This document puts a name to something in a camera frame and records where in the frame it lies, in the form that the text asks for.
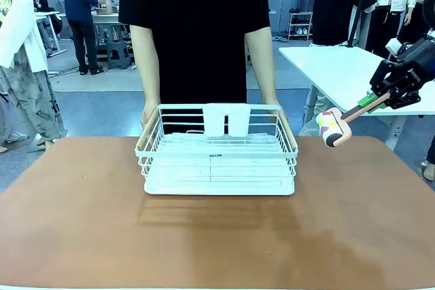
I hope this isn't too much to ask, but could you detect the person in black t-shirt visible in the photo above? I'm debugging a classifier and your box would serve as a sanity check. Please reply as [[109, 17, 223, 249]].
[[118, 0, 273, 134]]

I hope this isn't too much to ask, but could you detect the person's left hand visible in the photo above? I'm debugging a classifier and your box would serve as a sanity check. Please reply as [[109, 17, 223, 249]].
[[263, 98, 290, 124]]

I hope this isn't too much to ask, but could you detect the bystander in white printed jacket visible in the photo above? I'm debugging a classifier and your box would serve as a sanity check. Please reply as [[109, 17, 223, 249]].
[[0, 0, 68, 154]]

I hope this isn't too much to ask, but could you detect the person's right forearm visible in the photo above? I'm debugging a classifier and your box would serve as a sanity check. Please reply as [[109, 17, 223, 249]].
[[130, 24, 161, 107]]

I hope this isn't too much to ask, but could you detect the grey step stool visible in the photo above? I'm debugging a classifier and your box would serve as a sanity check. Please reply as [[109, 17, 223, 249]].
[[106, 41, 133, 70]]

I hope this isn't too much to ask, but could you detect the large white table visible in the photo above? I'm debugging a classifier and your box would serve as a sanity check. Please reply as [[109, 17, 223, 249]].
[[278, 46, 435, 151]]

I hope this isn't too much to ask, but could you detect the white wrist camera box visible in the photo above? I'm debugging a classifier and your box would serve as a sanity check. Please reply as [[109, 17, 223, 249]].
[[385, 38, 404, 56]]

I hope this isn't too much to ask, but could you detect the seated bystander in black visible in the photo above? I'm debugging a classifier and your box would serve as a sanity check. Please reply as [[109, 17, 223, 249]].
[[27, 0, 64, 38]]

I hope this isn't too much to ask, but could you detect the pink handled lint roller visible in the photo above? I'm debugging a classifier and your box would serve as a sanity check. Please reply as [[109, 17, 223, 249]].
[[315, 91, 392, 149]]

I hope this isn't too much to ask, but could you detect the person's right hand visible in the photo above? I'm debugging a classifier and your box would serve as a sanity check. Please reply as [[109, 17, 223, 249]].
[[141, 99, 160, 134]]

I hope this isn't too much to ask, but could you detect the wooden shoe rack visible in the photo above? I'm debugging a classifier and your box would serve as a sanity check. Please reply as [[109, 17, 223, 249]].
[[287, 11, 313, 41]]

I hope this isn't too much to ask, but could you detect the white workbench desk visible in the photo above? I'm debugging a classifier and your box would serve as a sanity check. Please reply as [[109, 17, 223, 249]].
[[91, 13, 133, 70]]

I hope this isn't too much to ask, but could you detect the black slanted stand pole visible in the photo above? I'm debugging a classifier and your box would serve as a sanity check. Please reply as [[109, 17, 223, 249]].
[[339, 0, 372, 49]]

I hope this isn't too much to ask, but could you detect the person's left forearm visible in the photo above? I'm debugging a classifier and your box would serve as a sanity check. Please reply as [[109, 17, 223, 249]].
[[244, 26, 277, 104]]

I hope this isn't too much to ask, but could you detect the white plastic utensil holder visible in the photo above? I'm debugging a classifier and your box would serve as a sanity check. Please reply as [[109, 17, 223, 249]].
[[203, 103, 251, 137]]

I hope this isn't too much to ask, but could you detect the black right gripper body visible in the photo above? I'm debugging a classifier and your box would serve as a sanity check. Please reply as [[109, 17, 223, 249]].
[[389, 36, 435, 97]]

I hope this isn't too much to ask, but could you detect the small white desk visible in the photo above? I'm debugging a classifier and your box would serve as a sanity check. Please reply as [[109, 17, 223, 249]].
[[33, 10, 68, 57]]

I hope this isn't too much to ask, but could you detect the white wire dish rack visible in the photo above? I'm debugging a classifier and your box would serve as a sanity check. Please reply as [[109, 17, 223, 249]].
[[135, 103, 299, 197]]

